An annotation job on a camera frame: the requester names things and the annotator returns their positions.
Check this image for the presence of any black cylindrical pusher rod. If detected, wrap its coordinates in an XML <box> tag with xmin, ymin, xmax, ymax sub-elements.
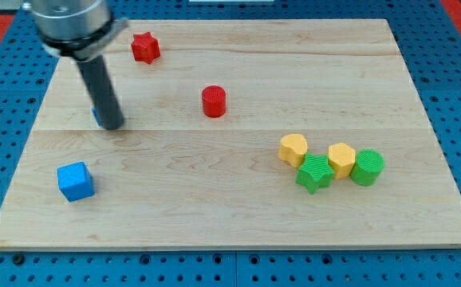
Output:
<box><xmin>77</xmin><ymin>56</ymin><xmax>124</xmax><ymax>131</ymax></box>

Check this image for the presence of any blue triangle block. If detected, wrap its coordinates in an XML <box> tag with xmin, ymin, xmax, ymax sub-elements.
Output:
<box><xmin>91</xmin><ymin>107</ymin><xmax>101</xmax><ymax>127</ymax></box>

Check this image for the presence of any red star block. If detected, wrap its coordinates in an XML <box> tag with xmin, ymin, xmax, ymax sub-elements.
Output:
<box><xmin>131</xmin><ymin>32</ymin><xmax>161</xmax><ymax>65</ymax></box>

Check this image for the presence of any blue cube block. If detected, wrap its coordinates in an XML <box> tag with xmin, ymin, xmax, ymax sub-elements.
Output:
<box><xmin>57</xmin><ymin>162</ymin><xmax>96</xmax><ymax>202</ymax></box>

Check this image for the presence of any red cylinder block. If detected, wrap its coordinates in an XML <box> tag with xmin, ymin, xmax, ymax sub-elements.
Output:
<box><xmin>202</xmin><ymin>85</ymin><xmax>227</xmax><ymax>118</ymax></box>

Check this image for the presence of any wooden board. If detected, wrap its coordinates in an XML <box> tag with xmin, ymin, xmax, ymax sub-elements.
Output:
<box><xmin>0</xmin><ymin>19</ymin><xmax>461</xmax><ymax>252</ymax></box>

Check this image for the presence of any yellow heart block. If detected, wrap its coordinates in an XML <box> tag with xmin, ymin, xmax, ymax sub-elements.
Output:
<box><xmin>278</xmin><ymin>134</ymin><xmax>308</xmax><ymax>168</ymax></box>

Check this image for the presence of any green star block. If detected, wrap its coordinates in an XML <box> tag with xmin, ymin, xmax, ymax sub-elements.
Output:
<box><xmin>295</xmin><ymin>153</ymin><xmax>334</xmax><ymax>195</ymax></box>

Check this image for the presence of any yellow hexagon block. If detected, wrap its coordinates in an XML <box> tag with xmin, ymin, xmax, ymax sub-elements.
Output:
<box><xmin>328</xmin><ymin>143</ymin><xmax>356</xmax><ymax>179</ymax></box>

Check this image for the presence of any green cylinder block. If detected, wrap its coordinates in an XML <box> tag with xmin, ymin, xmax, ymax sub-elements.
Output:
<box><xmin>349</xmin><ymin>149</ymin><xmax>385</xmax><ymax>187</ymax></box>

